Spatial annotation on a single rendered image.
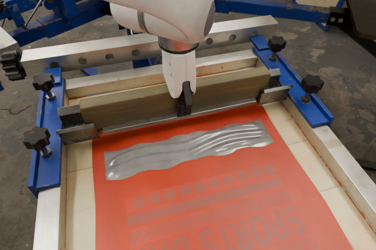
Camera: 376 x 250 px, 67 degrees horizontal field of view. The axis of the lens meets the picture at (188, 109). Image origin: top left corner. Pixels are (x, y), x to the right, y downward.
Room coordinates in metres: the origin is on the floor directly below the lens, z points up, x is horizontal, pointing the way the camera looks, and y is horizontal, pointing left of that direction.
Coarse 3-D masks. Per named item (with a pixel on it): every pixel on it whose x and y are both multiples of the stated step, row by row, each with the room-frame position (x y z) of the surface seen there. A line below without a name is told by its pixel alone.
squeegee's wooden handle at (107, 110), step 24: (240, 72) 0.49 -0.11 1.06; (264, 72) 0.49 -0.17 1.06; (120, 96) 0.41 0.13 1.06; (144, 96) 0.41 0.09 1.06; (168, 96) 0.42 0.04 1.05; (192, 96) 0.44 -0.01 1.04; (216, 96) 0.45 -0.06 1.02; (240, 96) 0.47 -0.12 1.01; (96, 120) 0.38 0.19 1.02; (120, 120) 0.39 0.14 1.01
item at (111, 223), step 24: (96, 144) 0.37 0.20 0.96; (120, 144) 0.37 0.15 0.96; (96, 168) 0.31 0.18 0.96; (168, 168) 0.31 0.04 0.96; (192, 168) 0.31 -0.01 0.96; (96, 192) 0.26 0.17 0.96; (120, 192) 0.26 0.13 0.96; (144, 192) 0.26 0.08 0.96; (96, 216) 0.21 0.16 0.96; (120, 216) 0.21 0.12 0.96; (96, 240) 0.17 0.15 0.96; (120, 240) 0.17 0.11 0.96
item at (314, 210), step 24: (192, 120) 0.44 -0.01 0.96; (216, 120) 0.44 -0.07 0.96; (240, 120) 0.44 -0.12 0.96; (264, 120) 0.44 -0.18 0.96; (216, 168) 0.31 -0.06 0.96; (240, 168) 0.31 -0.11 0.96; (288, 168) 0.31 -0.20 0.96; (288, 192) 0.26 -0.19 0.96; (312, 192) 0.26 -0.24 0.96; (312, 216) 0.21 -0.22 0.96; (336, 240) 0.17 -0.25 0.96
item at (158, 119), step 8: (224, 104) 0.45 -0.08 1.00; (232, 104) 0.45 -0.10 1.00; (240, 104) 0.45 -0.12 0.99; (248, 104) 0.46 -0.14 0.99; (192, 112) 0.43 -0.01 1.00; (200, 112) 0.43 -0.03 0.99; (208, 112) 0.43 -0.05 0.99; (144, 120) 0.40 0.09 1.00; (152, 120) 0.40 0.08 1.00; (160, 120) 0.40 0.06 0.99; (168, 120) 0.41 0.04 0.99; (104, 128) 0.38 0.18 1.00; (112, 128) 0.38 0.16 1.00; (120, 128) 0.38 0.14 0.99; (128, 128) 0.39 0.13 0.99
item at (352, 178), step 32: (160, 64) 0.61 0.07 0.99; (224, 64) 0.62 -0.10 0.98; (256, 64) 0.64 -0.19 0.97; (64, 96) 0.49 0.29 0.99; (320, 128) 0.39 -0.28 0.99; (64, 160) 0.32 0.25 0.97; (352, 160) 0.31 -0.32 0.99; (64, 192) 0.25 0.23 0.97; (352, 192) 0.25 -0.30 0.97; (64, 224) 0.19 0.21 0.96
